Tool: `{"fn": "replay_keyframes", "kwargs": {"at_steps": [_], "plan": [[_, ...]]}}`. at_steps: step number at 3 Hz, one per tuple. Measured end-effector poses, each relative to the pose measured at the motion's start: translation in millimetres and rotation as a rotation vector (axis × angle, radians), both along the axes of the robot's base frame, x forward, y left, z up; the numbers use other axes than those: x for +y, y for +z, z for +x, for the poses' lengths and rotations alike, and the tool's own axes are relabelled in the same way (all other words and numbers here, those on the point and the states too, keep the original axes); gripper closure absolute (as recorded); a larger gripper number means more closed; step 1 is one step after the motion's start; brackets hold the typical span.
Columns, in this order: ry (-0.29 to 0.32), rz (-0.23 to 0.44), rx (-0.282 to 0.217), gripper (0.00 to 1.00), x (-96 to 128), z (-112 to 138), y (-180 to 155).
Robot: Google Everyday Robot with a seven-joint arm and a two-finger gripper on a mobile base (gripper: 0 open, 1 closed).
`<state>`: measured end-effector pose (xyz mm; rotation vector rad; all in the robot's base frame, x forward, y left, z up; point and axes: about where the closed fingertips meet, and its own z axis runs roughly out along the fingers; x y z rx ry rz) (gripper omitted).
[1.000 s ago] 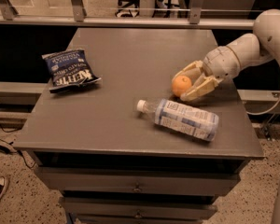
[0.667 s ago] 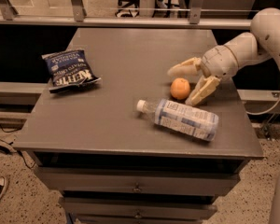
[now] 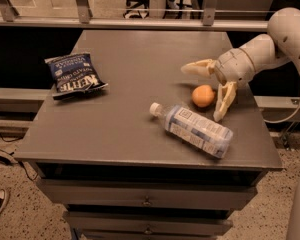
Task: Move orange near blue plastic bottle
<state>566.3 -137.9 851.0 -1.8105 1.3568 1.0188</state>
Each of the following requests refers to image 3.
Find lower grey drawer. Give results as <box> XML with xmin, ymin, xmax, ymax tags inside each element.
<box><xmin>64</xmin><ymin>212</ymin><xmax>232</xmax><ymax>236</ymax></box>

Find black power adapter cable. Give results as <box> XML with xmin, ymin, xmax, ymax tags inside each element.
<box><xmin>0</xmin><ymin>127</ymin><xmax>39</xmax><ymax>182</ymax></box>

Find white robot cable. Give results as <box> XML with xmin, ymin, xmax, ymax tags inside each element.
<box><xmin>263</xmin><ymin>80</ymin><xmax>300</xmax><ymax>125</ymax></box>

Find blue potato chips bag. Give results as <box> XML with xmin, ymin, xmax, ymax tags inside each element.
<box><xmin>45</xmin><ymin>52</ymin><xmax>107</xmax><ymax>100</ymax></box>

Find top grey drawer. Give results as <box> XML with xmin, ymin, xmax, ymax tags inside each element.
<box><xmin>37</xmin><ymin>179</ymin><xmax>257</xmax><ymax>210</ymax></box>

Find grey drawer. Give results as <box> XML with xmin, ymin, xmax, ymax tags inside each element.
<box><xmin>64</xmin><ymin>212</ymin><xmax>232</xmax><ymax>236</ymax></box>
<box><xmin>37</xmin><ymin>179</ymin><xmax>257</xmax><ymax>210</ymax></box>

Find blue label plastic bottle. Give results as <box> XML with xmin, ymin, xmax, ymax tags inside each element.
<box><xmin>149</xmin><ymin>103</ymin><xmax>233</xmax><ymax>159</ymax></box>

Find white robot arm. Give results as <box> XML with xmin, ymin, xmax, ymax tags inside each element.
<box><xmin>181</xmin><ymin>7</ymin><xmax>300</xmax><ymax>122</ymax></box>

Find orange fruit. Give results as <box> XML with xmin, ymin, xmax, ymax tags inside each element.
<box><xmin>192</xmin><ymin>85</ymin><xmax>215</xmax><ymax>108</ymax></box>

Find metal railing frame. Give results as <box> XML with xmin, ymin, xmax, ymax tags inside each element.
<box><xmin>0</xmin><ymin>0</ymin><xmax>269</xmax><ymax>32</ymax></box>

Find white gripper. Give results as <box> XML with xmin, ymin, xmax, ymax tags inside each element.
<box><xmin>181</xmin><ymin>48</ymin><xmax>256</xmax><ymax>122</ymax></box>

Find black office chair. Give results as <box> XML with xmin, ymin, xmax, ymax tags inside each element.
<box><xmin>123</xmin><ymin>0</ymin><xmax>149</xmax><ymax>19</ymax></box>

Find grey drawer cabinet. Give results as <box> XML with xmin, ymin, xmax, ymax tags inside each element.
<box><xmin>16</xmin><ymin>30</ymin><xmax>282</xmax><ymax>240</ymax></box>

